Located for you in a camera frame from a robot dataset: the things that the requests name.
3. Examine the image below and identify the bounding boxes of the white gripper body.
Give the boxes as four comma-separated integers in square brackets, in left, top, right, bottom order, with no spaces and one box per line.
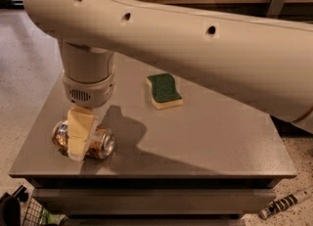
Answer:
[62,71,115,109]

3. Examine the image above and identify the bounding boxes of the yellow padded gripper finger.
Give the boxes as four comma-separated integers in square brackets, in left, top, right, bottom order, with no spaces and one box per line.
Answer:
[67,106,96,161]

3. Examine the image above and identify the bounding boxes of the orange crushed soda can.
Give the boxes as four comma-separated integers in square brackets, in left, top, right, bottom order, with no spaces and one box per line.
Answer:
[52,120,115,159]

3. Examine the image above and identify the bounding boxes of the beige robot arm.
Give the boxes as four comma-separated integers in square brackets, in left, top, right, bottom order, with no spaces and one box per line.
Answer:
[23,0,313,132]

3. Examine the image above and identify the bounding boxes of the green yellow sponge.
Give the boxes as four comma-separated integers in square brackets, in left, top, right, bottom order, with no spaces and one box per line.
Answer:
[146,73,183,110]

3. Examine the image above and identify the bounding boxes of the black object bottom left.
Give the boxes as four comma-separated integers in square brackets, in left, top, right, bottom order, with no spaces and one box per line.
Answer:
[0,185,28,226]

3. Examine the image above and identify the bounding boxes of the black white striped tool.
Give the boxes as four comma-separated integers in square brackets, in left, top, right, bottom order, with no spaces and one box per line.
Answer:
[259,188,312,220]

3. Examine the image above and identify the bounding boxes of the wire mesh basket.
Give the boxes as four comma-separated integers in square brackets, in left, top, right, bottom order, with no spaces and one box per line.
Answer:
[22,199,67,226]

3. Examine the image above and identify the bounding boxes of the right metal wall bracket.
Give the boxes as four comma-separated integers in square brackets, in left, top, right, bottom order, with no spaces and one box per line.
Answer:
[265,0,287,19]

